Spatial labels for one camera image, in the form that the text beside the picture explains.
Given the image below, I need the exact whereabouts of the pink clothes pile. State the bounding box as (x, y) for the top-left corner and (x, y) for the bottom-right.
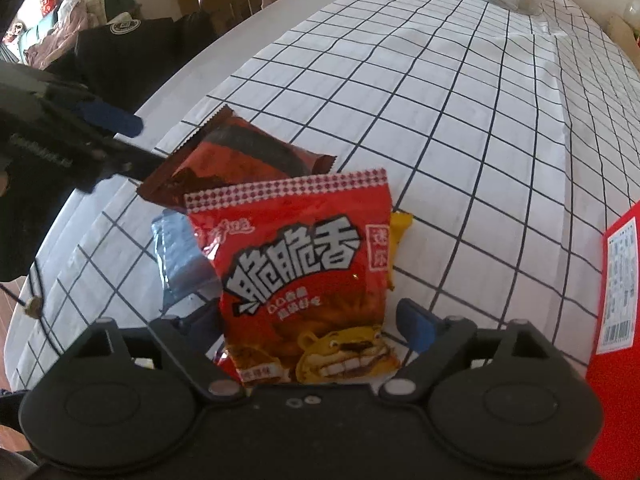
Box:
(22, 0), (103, 69)

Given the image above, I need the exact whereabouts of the checked white tablecloth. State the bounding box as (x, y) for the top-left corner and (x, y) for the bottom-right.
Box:
(10, 0), (640, 392)

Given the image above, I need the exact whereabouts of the grey blue snack packet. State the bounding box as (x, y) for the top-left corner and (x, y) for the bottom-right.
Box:
(151, 208), (224, 314)

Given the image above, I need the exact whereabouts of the brown snack packet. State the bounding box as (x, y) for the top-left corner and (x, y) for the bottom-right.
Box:
(136, 105), (337, 207)

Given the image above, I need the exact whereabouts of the red cardboard box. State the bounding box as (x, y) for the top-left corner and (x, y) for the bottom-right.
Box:
(585, 205), (640, 480)

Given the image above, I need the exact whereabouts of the black jacket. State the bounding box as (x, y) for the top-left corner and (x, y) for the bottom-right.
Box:
(75, 12), (219, 114)

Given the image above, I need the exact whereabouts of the red snack packet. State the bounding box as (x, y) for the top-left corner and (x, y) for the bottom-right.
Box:
(184, 167), (401, 389)

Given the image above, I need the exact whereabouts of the plain yellow snack packet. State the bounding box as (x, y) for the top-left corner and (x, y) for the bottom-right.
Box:
(389, 211), (415, 292)

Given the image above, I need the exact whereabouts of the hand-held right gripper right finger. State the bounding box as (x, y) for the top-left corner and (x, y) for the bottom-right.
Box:
(380, 299), (558, 401)

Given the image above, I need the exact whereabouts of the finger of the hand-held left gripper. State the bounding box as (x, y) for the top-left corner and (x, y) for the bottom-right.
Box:
(70, 98), (146, 138)
(90, 135), (168, 183)

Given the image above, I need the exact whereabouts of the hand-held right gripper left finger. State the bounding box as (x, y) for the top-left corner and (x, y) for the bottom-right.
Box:
(70, 304), (250, 402)

